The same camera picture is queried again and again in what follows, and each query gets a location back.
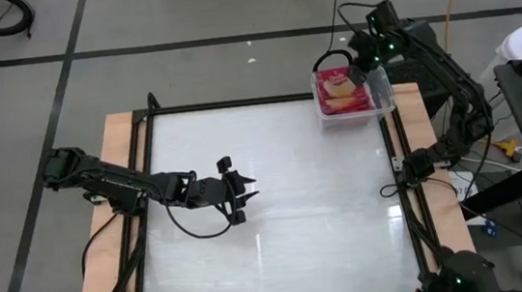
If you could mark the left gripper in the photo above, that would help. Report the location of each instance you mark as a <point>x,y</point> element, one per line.
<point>230,190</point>

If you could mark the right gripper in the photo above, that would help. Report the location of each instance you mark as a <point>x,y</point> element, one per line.
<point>372,51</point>

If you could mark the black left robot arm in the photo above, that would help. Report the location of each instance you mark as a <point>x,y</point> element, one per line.
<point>114,183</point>

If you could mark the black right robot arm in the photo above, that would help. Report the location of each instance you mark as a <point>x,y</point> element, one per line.
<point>469,114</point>

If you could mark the clear plastic bin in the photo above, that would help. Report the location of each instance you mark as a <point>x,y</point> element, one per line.
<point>382,99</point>

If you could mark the black mesh computer case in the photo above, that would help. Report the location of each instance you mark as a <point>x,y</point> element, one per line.
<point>402,83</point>

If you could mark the wooden base board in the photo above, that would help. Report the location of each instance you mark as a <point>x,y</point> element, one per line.
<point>116,132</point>

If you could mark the white paper sheet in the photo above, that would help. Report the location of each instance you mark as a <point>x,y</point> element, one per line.
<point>462,188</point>

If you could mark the yellow plug connector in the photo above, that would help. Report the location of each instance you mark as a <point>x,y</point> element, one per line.
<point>506,147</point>

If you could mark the black desk support bar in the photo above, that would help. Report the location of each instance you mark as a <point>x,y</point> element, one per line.
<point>499,191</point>

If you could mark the small blue object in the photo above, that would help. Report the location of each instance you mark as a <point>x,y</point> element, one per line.
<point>492,228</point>

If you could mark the black device with green light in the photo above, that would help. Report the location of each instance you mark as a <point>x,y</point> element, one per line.
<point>459,273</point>

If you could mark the black table frame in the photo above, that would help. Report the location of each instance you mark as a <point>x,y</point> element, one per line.
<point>237,103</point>

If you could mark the white metal bracket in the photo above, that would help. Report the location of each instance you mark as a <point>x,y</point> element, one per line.
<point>398,163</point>

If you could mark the black corner post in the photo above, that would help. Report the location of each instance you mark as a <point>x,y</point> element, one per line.
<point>153,104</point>

